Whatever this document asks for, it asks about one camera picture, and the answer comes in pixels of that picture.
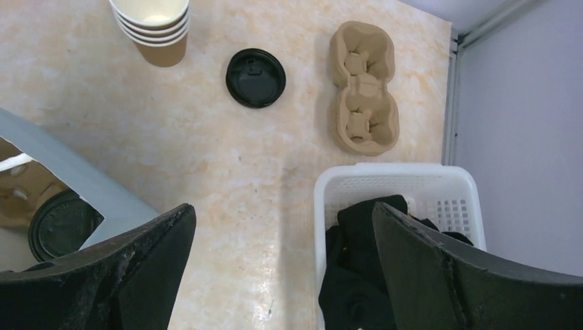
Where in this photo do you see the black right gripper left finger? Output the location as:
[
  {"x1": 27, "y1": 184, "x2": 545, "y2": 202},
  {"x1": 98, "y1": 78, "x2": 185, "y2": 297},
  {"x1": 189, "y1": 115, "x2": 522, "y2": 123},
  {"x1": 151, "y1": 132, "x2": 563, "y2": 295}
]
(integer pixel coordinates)
[{"x1": 1, "y1": 203, "x2": 196, "y2": 329}]

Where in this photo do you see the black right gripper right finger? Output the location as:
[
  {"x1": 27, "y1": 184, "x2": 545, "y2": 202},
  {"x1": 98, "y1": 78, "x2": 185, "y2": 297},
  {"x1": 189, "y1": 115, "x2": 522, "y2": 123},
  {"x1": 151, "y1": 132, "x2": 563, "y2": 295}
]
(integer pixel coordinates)
[{"x1": 372, "y1": 203, "x2": 582, "y2": 329}]

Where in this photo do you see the light blue paper bag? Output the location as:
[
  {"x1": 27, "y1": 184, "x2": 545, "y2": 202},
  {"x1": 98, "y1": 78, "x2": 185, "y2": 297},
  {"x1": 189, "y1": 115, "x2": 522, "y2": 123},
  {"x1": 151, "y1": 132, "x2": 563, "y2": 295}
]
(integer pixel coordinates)
[{"x1": 1, "y1": 109, "x2": 159, "y2": 271}]

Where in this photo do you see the black plastic cup lid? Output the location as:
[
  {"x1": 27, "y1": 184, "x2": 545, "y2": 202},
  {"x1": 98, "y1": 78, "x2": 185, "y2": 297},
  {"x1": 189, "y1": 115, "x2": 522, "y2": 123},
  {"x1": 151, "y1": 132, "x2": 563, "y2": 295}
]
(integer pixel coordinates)
[{"x1": 28, "y1": 189, "x2": 104, "y2": 262}]

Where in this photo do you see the brown cardboard cup carrier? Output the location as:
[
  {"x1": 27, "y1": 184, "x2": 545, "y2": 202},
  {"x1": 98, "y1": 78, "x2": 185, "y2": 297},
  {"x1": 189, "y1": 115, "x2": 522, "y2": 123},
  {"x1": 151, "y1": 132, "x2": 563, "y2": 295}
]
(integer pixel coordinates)
[{"x1": 1, "y1": 139, "x2": 69, "y2": 228}]

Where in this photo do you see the black cloth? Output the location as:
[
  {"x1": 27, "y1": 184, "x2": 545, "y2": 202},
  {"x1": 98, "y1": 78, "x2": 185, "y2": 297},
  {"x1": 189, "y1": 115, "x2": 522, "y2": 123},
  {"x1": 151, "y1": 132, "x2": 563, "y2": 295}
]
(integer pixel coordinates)
[{"x1": 318, "y1": 195, "x2": 474, "y2": 330}]

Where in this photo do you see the white plastic basket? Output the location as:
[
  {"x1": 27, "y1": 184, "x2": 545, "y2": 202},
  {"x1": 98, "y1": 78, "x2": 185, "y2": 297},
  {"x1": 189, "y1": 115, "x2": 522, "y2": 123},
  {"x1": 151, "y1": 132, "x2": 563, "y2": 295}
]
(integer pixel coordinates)
[{"x1": 313, "y1": 162, "x2": 487, "y2": 330}]

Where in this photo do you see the stack of black lids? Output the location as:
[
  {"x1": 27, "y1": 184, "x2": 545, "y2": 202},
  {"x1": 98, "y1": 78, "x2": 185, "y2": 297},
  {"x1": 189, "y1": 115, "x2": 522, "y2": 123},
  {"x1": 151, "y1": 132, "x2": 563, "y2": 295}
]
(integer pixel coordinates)
[{"x1": 225, "y1": 48, "x2": 287, "y2": 109}]

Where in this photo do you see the stack of paper cups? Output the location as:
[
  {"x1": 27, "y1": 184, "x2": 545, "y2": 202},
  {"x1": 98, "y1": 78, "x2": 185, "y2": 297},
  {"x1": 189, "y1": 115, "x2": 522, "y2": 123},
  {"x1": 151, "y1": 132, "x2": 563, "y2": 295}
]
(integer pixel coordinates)
[{"x1": 109, "y1": 0, "x2": 190, "y2": 67}]

